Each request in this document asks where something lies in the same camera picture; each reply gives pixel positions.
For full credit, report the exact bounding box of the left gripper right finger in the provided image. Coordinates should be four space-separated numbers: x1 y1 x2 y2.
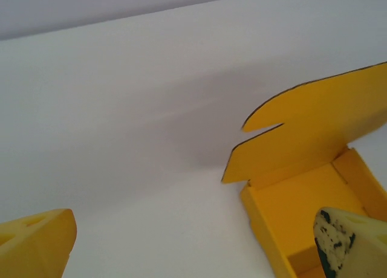
312 206 387 278

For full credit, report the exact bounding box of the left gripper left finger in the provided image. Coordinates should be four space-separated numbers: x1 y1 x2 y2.
0 208 78 278

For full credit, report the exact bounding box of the yellow cardboard box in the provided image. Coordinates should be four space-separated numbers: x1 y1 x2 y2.
221 61 387 278

